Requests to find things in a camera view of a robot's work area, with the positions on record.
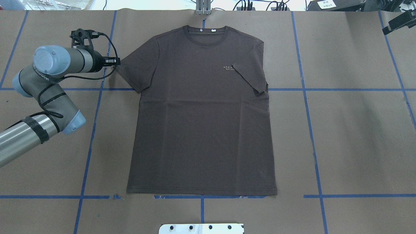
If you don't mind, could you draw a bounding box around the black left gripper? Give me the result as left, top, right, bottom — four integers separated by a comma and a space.
93, 55, 120, 71

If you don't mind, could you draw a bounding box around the brown t-shirt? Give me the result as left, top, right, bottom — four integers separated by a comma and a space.
116, 25, 278, 196

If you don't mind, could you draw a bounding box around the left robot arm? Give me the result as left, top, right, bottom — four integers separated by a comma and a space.
0, 45, 120, 166

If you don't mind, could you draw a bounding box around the black box with label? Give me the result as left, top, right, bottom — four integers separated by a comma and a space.
306, 0, 366, 12

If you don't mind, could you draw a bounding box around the brown paper table cover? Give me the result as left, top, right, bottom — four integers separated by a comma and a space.
1, 9, 416, 234

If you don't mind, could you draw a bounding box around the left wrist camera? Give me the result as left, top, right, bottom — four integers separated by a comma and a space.
70, 28, 99, 50

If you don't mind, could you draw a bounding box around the aluminium frame post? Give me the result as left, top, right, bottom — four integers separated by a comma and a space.
194, 0, 212, 15

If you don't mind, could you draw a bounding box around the white camera pedestal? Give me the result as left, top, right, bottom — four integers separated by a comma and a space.
158, 223, 245, 234

